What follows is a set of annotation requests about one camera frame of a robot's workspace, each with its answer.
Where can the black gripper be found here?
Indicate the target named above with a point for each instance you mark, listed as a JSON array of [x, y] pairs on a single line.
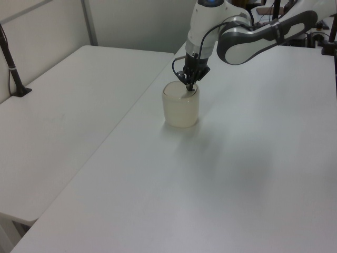
[[197, 68]]

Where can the beige trash bin with lid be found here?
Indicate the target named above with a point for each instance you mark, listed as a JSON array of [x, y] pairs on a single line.
[[181, 110]]

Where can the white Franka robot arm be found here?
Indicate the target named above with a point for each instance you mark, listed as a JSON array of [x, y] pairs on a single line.
[[237, 50]]

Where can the brown background board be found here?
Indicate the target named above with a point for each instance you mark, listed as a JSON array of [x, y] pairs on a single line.
[[263, 11]]

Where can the black background stand pole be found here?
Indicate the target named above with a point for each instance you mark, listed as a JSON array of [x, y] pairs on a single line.
[[276, 10]]

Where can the white side table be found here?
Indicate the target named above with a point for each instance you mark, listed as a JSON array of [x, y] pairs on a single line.
[[65, 118]]

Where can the black table clamp with pole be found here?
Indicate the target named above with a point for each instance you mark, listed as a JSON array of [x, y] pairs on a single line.
[[329, 48]]

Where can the black pole with base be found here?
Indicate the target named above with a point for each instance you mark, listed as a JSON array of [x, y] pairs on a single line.
[[11, 68]]

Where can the grey partition post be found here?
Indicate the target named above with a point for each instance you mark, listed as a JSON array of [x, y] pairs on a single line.
[[89, 21]]

